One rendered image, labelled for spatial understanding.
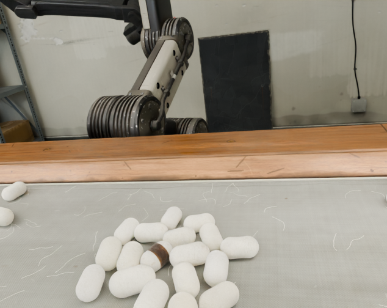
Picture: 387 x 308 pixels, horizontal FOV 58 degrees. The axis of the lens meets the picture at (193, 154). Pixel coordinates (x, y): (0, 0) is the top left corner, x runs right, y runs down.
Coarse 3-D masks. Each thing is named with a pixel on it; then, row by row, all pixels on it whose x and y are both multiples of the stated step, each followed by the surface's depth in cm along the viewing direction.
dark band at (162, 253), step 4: (156, 244) 31; (160, 244) 31; (152, 248) 31; (156, 248) 31; (160, 248) 31; (164, 248) 31; (156, 252) 30; (160, 252) 30; (164, 252) 30; (156, 256) 30; (160, 256) 30; (164, 256) 30; (168, 256) 31; (160, 260) 30; (164, 260) 30; (168, 260) 31; (164, 264) 31; (160, 268) 31
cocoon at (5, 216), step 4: (0, 208) 41; (4, 208) 41; (0, 212) 40; (4, 212) 40; (8, 212) 40; (12, 212) 41; (0, 216) 40; (4, 216) 40; (8, 216) 40; (12, 216) 41; (0, 220) 40; (4, 220) 40; (8, 220) 40; (12, 220) 41; (0, 224) 40; (4, 224) 40; (8, 224) 41
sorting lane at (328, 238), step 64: (0, 192) 50; (64, 192) 47; (128, 192) 45; (192, 192) 43; (256, 192) 41; (320, 192) 39; (384, 192) 37; (0, 256) 36; (64, 256) 34; (256, 256) 31; (320, 256) 30; (384, 256) 29
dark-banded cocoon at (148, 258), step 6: (168, 246) 31; (144, 252) 31; (150, 252) 30; (168, 252) 31; (144, 258) 30; (150, 258) 30; (156, 258) 30; (144, 264) 30; (150, 264) 30; (156, 264) 30; (156, 270) 30
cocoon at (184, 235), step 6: (180, 228) 33; (186, 228) 33; (168, 234) 33; (174, 234) 32; (180, 234) 32; (186, 234) 32; (192, 234) 33; (162, 240) 33; (168, 240) 32; (174, 240) 32; (180, 240) 32; (186, 240) 32; (192, 240) 33; (174, 246) 32
